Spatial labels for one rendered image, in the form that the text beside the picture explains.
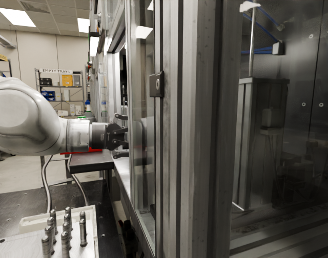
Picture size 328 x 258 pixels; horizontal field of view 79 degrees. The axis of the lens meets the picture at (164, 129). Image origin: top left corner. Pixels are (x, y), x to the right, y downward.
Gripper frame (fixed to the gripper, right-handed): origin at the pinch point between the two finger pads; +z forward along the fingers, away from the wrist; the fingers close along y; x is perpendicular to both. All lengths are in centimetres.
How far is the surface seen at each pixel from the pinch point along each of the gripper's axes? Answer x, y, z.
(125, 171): -1.4, -10.4, -10.3
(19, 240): -27.7, -10.1, -29.8
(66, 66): 750, 117, -98
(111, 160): 10.2, -10.6, -13.2
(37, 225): -15.9, -15.4, -30.0
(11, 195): 47, -37, -53
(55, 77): 750, 75, -131
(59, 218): -15.7, -14.6, -26.2
